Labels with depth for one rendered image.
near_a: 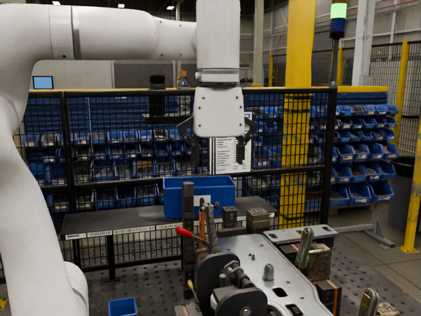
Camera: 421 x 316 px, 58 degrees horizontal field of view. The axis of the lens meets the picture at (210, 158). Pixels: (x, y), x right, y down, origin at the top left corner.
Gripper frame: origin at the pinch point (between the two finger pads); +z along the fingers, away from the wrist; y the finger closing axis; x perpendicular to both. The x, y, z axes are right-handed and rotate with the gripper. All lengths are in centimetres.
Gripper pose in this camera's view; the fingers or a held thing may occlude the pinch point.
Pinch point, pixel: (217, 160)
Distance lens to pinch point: 78.8
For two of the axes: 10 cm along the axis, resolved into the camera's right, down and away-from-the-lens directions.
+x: -1.6, -2.1, 9.6
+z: 0.0, 9.8, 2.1
